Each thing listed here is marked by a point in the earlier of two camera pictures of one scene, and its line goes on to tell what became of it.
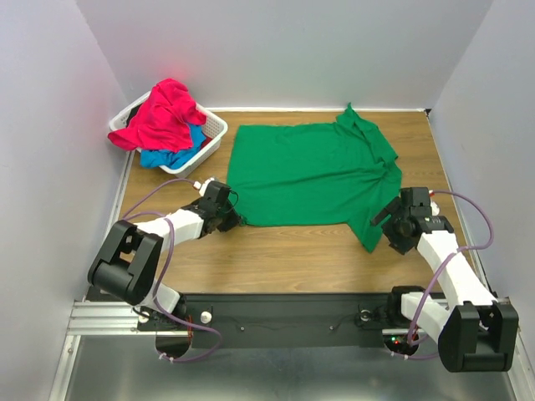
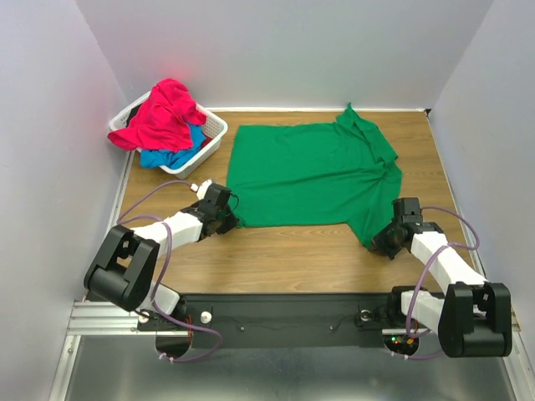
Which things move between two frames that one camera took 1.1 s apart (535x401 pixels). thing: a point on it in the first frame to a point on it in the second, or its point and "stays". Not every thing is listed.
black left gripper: [233, 221] stays
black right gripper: [390, 223] to [381, 241]
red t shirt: [164, 121] stays
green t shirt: [309, 173] stays
